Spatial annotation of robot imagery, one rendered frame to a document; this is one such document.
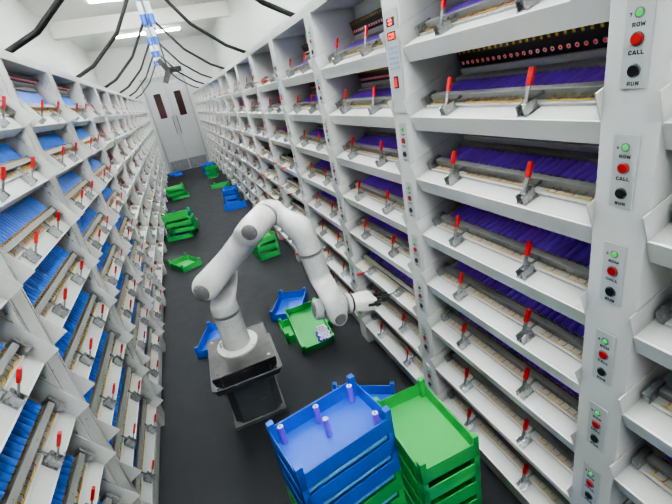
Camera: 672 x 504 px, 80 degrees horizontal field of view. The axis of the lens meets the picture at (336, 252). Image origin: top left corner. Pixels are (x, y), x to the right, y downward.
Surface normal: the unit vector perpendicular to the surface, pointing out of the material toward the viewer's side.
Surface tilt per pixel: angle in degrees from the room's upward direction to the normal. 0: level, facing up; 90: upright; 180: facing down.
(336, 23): 90
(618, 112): 90
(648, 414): 20
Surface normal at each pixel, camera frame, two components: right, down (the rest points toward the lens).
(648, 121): -0.91, 0.30
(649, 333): -0.48, -0.75
